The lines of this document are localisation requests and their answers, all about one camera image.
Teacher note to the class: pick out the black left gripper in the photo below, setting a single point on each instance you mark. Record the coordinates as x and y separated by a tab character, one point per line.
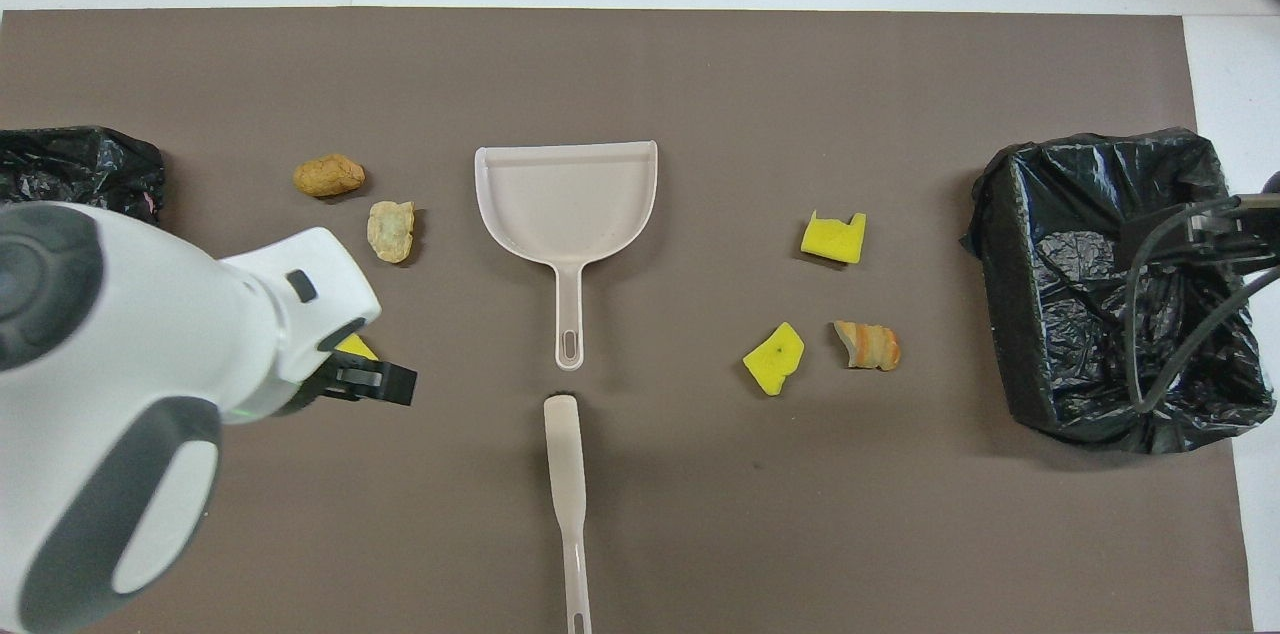
318	392

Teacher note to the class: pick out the yellow wedge sponge piece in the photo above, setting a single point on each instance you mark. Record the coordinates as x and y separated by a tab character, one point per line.
358	348

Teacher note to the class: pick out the pale cream foam lump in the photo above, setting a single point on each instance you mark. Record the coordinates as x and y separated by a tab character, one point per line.
390	232

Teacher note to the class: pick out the beige hand brush black bristles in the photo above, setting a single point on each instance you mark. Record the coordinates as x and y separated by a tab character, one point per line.
565	454

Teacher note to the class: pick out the brown potato shaped foam lump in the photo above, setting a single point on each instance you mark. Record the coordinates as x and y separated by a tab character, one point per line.
328	176

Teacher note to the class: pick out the beige plastic dustpan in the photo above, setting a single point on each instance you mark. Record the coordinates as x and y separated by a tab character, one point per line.
565	199

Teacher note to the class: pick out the yellow sponge piece dark dot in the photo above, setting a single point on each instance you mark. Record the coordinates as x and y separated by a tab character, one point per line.
775	359

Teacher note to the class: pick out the yellow notched sponge piece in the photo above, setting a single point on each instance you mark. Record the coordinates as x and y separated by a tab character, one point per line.
832	239

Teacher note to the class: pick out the orange striped sponge piece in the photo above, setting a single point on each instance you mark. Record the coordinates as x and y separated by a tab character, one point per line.
868	346

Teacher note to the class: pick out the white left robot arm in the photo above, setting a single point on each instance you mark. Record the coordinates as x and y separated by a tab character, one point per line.
120	394

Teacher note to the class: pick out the black bag bin pink mark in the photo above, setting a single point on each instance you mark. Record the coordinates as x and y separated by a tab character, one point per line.
80	164

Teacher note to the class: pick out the black bag lined bin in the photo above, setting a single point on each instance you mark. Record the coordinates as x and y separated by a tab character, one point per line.
1060	314

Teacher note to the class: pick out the brown table mat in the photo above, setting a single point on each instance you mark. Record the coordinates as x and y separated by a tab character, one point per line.
700	514

